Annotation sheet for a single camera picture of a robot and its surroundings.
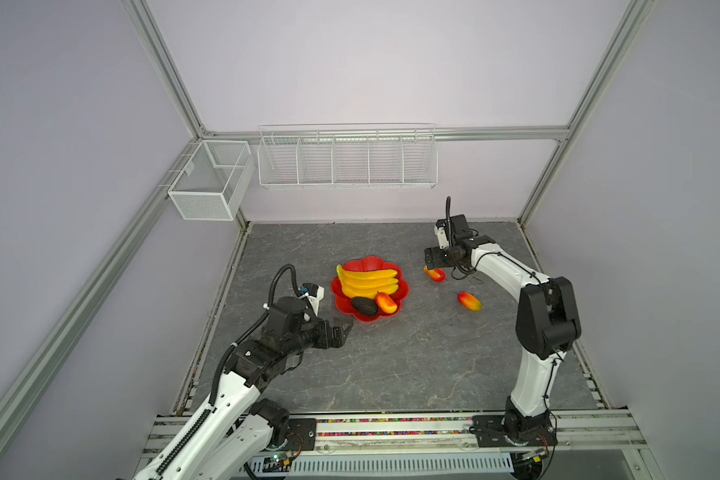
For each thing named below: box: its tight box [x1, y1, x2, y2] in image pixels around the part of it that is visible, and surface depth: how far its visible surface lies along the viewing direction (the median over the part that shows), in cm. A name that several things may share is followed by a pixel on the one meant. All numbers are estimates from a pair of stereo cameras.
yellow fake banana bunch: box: [336, 264, 399, 299], surface depth 99 cm
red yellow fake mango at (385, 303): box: [375, 291, 398, 314], surface depth 93 cm
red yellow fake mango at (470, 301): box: [457, 291, 483, 311], surface depth 97 cm
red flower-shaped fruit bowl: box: [363, 256, 409, 323], surface depth 97 cm
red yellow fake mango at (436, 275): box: [423, 265, 447, 283], surface depth 103 cm
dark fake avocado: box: [351, 297, 378, 316], surface depth 95 cm
